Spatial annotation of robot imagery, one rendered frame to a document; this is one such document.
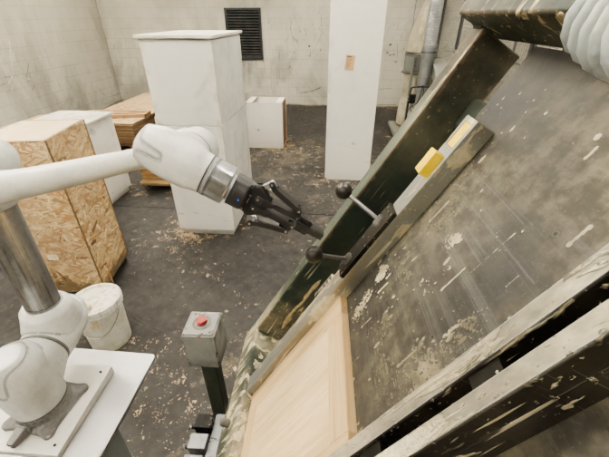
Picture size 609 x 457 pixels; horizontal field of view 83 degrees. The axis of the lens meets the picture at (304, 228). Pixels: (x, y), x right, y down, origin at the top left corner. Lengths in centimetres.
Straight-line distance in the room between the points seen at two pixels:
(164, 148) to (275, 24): 812
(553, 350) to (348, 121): 417
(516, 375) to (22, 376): 123
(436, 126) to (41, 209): 246
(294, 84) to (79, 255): 690
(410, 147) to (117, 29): 942
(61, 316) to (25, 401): 25
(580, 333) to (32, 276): 129
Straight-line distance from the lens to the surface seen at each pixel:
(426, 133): 93
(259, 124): 578
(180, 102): 313
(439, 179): 71
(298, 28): 873
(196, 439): 129
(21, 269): 131
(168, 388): 238
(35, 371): 134
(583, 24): 31
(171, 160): 74
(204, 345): 134
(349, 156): 455
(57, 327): 142
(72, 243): 288
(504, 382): 37
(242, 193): 75
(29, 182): 92
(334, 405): 70
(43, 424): 147
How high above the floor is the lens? 188
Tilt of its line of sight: 32 degrees down
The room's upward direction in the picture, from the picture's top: straight up
